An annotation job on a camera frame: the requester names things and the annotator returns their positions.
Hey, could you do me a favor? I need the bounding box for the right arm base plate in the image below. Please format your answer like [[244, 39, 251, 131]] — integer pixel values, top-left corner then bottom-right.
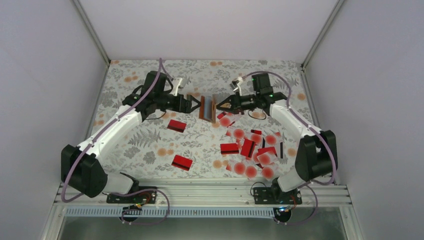
[[252, 187, 303, 205]]

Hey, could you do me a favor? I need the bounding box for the white card red circle bottom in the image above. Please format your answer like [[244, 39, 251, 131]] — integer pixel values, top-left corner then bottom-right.
[[244, 165, 258, 179]]

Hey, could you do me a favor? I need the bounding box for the brown leather card holder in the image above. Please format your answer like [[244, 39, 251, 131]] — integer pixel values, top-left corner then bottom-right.
[[199, 95, 216, 124]]

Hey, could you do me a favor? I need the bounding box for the red card black stripe pile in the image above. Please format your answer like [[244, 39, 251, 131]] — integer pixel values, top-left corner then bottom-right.
[[240, 139, 257, 158]]

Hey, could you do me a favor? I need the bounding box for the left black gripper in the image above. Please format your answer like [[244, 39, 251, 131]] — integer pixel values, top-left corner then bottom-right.
[[154, 93, 201, 114]]

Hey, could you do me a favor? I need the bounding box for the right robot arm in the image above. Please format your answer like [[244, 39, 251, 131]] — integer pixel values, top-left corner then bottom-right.
[[216, 71, 338, 204]]

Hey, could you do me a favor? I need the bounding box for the red card centre pile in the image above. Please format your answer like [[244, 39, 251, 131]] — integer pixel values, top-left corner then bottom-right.
[[220, 143, 240, 155]]

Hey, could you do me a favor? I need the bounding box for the aluminium rail frame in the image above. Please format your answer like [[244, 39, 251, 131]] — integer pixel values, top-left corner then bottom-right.
[[54, 182, 353, 208]]

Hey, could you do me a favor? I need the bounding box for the red card lower left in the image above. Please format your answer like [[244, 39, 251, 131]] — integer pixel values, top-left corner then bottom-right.
[[171, 155, 193, 171]]

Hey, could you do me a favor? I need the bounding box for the floral patterned table mat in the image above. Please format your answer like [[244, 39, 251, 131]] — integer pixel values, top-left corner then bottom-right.
[[92, 60, 312, 179]]

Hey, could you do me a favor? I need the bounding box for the red card upper left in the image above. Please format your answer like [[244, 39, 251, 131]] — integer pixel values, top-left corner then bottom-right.
[[167, 119, 187, 133]]

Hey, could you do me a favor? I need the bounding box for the white card red circle top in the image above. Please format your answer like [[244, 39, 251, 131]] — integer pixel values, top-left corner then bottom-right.
[[217, 111, 243, 127]]

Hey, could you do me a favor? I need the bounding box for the white card red circle right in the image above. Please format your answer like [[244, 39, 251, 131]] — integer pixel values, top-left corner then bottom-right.
[[256, 146, 278, 166]]

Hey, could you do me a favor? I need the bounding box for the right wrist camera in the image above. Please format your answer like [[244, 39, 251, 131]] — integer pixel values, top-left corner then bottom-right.
[[230, 76, 244, 95]]

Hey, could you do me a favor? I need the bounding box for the white card red circle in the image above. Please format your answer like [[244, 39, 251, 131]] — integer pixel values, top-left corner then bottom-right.
[[256, 146, 278, 166], [244, 165, 258, 179], [217, 111, 243, 127]]

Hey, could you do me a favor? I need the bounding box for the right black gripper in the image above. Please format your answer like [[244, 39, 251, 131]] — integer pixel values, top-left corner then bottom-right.
[[216, 91, 260, 115]]

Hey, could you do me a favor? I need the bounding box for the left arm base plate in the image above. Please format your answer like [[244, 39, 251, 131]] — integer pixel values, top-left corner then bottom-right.
[[106, 186, 158, 205]]

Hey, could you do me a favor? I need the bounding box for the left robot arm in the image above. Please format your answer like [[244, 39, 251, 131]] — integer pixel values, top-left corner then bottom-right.
[[60, 71, 201, 203]]

